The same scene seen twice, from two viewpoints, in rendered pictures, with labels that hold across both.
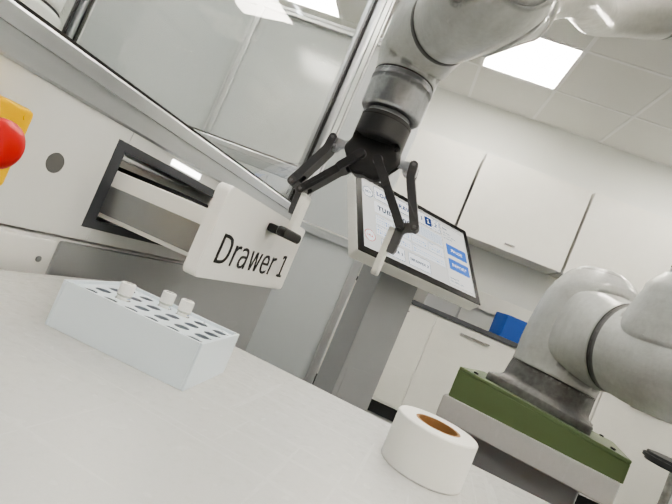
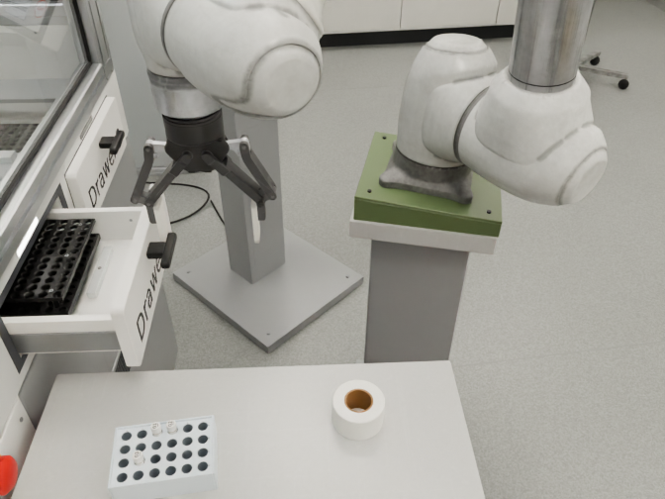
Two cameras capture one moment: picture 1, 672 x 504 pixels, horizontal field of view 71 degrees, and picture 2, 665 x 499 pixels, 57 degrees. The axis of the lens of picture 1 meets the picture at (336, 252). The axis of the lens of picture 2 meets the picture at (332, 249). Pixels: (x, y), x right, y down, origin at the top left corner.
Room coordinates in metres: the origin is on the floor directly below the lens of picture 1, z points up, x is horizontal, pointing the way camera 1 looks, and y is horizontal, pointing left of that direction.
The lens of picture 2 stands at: (-0.06, 0.05, 1.47)
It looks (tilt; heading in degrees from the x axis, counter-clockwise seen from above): 40 degrees down; 342
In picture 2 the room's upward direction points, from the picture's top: straight up
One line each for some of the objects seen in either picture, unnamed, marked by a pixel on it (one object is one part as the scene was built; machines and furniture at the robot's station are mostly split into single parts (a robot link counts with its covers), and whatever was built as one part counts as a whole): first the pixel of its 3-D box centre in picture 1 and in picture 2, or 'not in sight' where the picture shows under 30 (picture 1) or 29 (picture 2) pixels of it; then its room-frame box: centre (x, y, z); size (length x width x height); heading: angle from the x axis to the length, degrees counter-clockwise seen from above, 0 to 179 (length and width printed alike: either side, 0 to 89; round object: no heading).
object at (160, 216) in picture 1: (136, 201); (3, 276); (0.72, 0.31, 0.86); 0.40 x 0.26 x 0.06; 75
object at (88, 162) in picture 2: not in sight; (99, 157); (1.01, 0.16, 0.87); 0.29 x 0.02 x 0.11; 165
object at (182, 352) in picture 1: (150, 329); (165, 457); (0.40, 0.12, 0.78); 0.12 x 0.08 x 0.04; 82
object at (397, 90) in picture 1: (395, 101); (188, 86); (0.67, 0.01, 1.14); 0.09 x 0.09 x 0.06
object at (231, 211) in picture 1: (256, 246); (145, 267); (0.66, 0.11, 0.87); 0.29 x 0.02 x 0.11; 165
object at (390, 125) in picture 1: (375, 148); (196, 139); (0.67, 0.01, 1.07); 0.08 x 0.07 x 0.09; 76
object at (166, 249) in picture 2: (281, 232); (160, 249); (0.66, 0.08, 0.91); 0.07 x 0.04 x 0.01; 165
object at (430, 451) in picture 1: (429, 447); (358, 409); (0.40, -0.14, 0.78); 0.07 x 0.07 x 0.04
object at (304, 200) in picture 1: (297, 217); (161, 221); (0.69, 0.07, 0.93); 0.03 x 0.01 x 0.07; 166
